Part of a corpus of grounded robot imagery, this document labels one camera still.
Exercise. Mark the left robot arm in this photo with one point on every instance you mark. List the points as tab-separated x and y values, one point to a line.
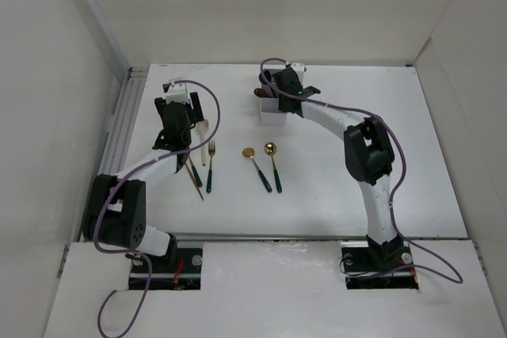
116	212

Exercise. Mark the aluminium frame left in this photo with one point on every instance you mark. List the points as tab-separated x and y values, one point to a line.
120	126

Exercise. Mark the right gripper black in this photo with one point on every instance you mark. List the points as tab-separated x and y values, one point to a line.
280	104

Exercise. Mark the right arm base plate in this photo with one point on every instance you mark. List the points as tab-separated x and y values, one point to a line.
362	272

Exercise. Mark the rose gold fork green handle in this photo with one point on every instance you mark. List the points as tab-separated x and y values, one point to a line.
195	173

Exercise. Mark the brown spoon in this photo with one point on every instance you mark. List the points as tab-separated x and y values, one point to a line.
261	93

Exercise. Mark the gold spoon green handle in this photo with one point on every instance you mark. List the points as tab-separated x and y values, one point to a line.
249	153
270	149

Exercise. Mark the brown wooden chopstick left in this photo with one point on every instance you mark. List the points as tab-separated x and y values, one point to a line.
194	182

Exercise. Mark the white three-compartment utensil holder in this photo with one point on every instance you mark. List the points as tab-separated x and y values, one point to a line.
269	108

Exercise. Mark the aluminium rail front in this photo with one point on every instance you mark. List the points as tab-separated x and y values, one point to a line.
263	238

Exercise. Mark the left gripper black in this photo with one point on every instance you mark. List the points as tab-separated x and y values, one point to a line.
192	112

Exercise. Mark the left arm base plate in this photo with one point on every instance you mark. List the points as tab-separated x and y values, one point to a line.
183	275

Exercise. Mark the beige plastic spoon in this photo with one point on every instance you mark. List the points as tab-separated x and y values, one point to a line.
202	129

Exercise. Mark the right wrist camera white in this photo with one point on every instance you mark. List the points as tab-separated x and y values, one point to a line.
300	70

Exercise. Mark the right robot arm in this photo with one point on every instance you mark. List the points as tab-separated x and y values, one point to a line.
368	153

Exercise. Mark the black spoon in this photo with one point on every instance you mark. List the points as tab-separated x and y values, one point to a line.
266	80

